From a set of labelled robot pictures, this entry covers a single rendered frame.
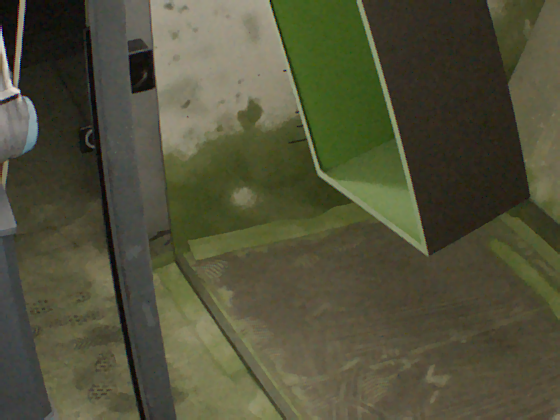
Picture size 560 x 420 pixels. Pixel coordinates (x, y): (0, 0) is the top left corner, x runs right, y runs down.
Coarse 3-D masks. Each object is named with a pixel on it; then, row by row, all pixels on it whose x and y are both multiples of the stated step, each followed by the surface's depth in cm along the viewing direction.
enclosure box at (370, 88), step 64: (320, 0) 348; (384, 0) 286; (448, 0) 294; (320, 64) 355; (384, 64) 293; (448, 64) 301; (320, 128) 363; (384, 128) 372; (448, 128) 307; (512, 128) 317; (384, 192) 350; (448, 192) 314; (512, 192) 324
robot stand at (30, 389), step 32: (0, 192) 330; (0, 224) 312; (0, 256) 313; (0, 288) 316; (0, 320) 320; (0, 352) 323; (32, 352) 329; (0, 384) 327; (32, 384) 331; (0, 416) 331; (32, 416) 335
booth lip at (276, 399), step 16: (176, 256) 421; (192, 272) 410; (192, 288) 406; (208, 304) 392; (224, 320) 382; (224, 336) 379; (240, 352) 366; (256, 368) 356; (272, 384) 348; (272, 400) 342; (288, 416) 333
